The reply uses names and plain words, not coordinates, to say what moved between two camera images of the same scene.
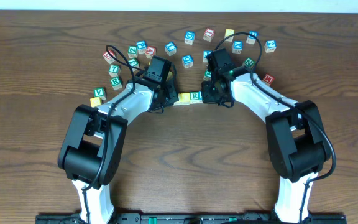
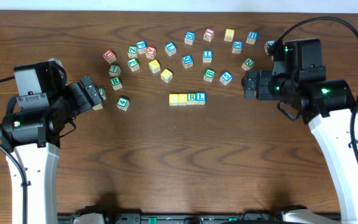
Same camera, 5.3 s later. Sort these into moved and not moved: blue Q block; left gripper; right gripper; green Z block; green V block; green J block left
Moved: left gripper; right gripper
Not moved: blue Q block; green Z block; green V block; green J block left
